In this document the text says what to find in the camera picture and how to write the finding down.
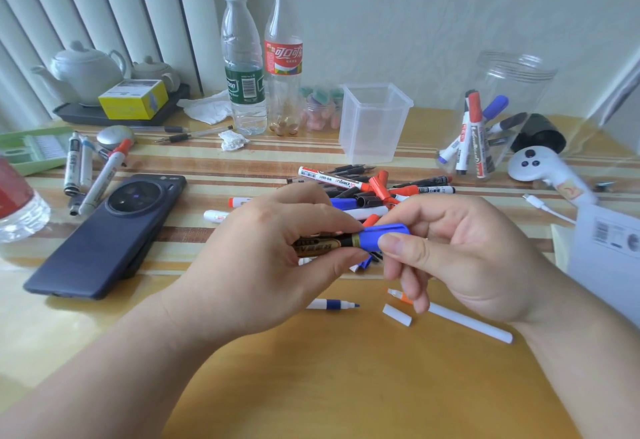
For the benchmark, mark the grey marker with black cap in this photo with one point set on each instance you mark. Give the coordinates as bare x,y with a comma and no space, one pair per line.
507,123

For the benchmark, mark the white handheld controller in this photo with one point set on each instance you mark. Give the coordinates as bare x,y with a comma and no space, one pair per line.
535,164

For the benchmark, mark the white marker tube orange tip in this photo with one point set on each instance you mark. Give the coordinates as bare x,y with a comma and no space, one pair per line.
465,322

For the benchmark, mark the clear water bottle green label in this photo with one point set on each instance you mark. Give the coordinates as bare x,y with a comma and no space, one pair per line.
244,69

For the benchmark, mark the clear round plastic jar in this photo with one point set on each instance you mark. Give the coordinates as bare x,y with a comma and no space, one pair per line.
525,84

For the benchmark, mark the small white ceramic teapot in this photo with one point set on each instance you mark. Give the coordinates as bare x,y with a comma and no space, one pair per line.
155,71

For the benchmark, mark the person's left thumb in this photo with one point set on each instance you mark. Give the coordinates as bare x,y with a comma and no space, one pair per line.
332,264

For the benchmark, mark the black jar lid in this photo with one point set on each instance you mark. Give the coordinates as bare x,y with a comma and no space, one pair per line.
540,134

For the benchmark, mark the green plastic tray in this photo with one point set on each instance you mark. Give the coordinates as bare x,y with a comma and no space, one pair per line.
30,151

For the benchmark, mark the person's left hand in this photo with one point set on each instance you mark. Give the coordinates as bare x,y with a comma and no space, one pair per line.
250,274

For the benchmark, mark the dark blue smartphone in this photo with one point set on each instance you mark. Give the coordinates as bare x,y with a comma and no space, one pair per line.
107,234

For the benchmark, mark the person's left forearm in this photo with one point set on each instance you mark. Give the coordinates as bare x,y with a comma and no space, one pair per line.
115,373

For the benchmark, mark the clear soda bottle red label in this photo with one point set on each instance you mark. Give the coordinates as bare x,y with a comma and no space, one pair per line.
283,59

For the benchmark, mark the white marker with red cap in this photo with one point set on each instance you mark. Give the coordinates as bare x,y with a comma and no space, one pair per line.
477,134

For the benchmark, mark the blue marker cap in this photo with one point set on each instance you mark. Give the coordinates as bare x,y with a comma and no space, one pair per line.
377,235

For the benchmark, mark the small white marker cap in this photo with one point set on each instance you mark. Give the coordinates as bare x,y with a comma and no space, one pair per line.
397,314

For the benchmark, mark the clear square plastic container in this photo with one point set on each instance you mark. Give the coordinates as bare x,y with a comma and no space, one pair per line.
372,121

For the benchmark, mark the bag of pink green candies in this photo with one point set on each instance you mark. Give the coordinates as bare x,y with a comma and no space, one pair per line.
320,109

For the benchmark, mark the clear ballpoint pen black grip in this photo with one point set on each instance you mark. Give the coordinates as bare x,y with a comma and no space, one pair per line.
195,135

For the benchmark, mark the black tea tray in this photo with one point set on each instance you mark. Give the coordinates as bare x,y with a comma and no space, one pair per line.
172,101

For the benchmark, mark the water bottle with red label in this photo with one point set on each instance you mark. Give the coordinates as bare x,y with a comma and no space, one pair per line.
17,209

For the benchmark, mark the person's right thumb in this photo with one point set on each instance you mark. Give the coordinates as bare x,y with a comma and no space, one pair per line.
407,246

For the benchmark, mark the white marker with black band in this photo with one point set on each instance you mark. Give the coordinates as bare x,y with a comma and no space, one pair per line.
72,164

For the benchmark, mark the silver round case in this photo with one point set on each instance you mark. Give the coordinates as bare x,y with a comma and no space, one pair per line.
115,136

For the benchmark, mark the person's right forearm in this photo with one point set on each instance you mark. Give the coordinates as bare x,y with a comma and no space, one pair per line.
585,353

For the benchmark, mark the person's right hand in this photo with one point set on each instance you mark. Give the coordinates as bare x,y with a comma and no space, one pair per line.
475,264

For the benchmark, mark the white vertical blinds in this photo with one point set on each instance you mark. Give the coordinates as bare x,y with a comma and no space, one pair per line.
100,9

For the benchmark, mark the long white marker red cap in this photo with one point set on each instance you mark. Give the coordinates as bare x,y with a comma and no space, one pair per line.
102,181

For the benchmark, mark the pile of loose markers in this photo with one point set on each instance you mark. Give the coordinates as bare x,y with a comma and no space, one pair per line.
360,189

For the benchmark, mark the small crumpled paper scrap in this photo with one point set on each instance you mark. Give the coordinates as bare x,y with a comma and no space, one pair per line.
232,140

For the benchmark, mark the crumpled white tissue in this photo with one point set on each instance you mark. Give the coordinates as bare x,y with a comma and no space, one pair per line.
207,108

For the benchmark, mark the grey marker barrel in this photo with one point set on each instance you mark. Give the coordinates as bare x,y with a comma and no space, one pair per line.
87,164

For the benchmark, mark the white marker with blue tip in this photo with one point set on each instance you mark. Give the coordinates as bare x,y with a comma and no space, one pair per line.
330,305

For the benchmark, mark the white box with barcode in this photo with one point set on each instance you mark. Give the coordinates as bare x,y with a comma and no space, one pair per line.
607,259

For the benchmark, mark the white marker with black cap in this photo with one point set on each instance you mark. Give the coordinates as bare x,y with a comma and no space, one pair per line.
463,146

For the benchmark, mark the yellow cardboard box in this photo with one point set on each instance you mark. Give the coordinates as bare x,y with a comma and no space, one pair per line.
131,100

